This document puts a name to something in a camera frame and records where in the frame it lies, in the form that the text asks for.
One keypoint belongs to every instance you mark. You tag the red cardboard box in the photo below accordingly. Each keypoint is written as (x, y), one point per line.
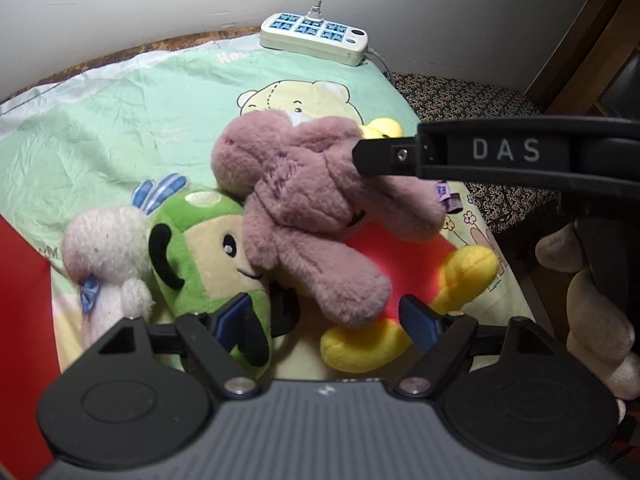
(25, 335)

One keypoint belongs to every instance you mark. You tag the white power strip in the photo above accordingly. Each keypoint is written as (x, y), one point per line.
(300, 42)

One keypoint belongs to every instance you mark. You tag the yellow tiger plush toy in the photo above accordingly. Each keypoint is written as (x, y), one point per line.
(415, 260)

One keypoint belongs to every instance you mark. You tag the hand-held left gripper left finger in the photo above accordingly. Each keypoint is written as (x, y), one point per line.
(231, 320)

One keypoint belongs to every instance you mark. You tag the purple plush rabbit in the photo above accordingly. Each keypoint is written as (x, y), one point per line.
(300, 200)

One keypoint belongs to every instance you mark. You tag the brown wooden cabinet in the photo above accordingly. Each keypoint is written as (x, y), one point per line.
(600, 35)

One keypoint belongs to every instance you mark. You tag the person's right hand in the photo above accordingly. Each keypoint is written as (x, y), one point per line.
(595, 320)

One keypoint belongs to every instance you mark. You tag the green bear print blanket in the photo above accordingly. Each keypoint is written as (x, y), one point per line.
(100, 125)

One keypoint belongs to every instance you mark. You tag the green plush toy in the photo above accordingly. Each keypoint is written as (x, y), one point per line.
(200, 240)

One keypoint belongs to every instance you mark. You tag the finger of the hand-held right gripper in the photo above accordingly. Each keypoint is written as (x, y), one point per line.
(385, 156)

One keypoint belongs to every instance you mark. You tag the white plush toy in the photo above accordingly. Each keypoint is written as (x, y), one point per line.
(105, 245)

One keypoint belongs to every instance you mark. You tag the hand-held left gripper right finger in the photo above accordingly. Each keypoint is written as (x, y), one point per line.
(417, 321)

